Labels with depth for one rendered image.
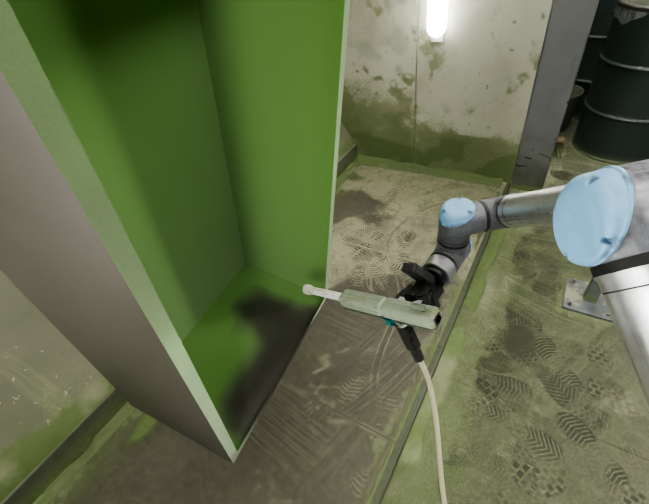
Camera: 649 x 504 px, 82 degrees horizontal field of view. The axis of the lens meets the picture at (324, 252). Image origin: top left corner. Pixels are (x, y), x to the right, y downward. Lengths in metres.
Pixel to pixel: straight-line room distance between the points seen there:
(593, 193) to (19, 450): 1.84
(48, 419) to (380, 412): 1.25
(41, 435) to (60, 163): 1.56
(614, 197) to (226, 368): 1.06
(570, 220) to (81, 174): 0.55
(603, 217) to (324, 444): 1.26
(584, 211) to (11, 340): 1.77
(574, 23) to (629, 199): 1.85
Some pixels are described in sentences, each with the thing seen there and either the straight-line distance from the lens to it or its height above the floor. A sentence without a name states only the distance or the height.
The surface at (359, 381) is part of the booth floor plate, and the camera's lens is 1.64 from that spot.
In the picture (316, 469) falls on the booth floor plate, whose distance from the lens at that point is 1.53.
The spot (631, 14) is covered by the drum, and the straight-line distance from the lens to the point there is 2.91.
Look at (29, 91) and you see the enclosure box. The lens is 0.34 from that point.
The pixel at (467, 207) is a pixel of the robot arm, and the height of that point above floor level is 0.85.
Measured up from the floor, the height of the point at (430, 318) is 0.78.
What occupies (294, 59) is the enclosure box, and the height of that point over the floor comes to 1.27.
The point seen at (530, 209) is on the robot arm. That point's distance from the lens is 0.96.
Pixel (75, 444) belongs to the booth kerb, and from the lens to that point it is 1.90.
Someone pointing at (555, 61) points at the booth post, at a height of 0.77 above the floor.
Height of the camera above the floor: 1.49
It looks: 42 degrees down
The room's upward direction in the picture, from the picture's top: 11 degrees counter-clockwise
